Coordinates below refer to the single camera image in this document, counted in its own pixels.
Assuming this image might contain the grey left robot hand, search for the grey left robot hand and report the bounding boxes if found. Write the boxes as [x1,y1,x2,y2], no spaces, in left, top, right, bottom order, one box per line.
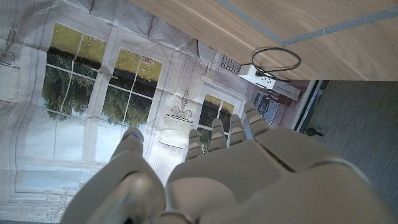
[60,102,398,224]

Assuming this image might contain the white power strip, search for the white power strip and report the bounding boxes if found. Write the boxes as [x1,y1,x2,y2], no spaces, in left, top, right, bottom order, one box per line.
[238,63,277,90]

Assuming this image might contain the printed window backdrop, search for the printed window backdrop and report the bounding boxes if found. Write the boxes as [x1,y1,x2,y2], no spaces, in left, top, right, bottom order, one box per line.
[0,0,312,223]

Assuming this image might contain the black door handle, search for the black door handle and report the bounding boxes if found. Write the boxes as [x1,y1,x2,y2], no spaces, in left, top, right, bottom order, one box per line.
[305,127,324,138]

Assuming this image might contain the black looped power cable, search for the black looped power cable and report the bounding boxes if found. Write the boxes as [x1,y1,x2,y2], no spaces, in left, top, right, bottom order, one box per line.
[251,46,302,82]

